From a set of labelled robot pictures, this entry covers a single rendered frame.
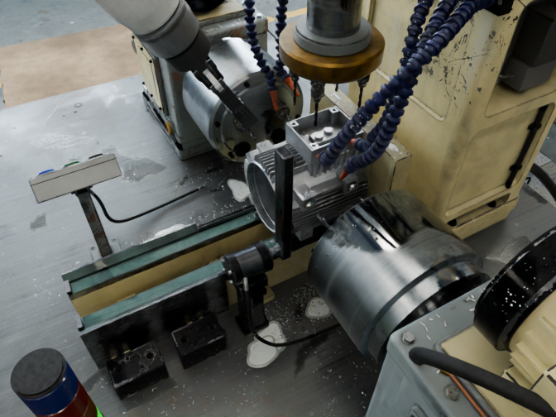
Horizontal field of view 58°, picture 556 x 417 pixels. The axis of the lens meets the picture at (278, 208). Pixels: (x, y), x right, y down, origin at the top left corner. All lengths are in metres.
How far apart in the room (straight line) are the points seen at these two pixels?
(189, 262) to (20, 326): 0.38
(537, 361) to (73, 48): 3.29
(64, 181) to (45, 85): 2.19
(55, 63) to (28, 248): 2.19
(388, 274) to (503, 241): 0.63
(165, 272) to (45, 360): 0.52
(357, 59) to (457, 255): 0.34
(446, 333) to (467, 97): 0.43
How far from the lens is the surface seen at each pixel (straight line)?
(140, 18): 0.76
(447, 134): 1.02
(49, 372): 0.65
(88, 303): 1.12
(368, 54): 0.87
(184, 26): 0.79
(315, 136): 1.00
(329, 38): 0.86
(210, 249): 1.13
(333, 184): 1.01
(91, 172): 1.09
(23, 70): 3.45
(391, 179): 0.98
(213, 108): 1.14
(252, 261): 0.91
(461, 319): 0.74
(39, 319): 1.23
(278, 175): 0.82
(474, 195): 1.22
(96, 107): 1.76
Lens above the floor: 1.76
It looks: 47 degrees down
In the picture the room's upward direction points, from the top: straight up
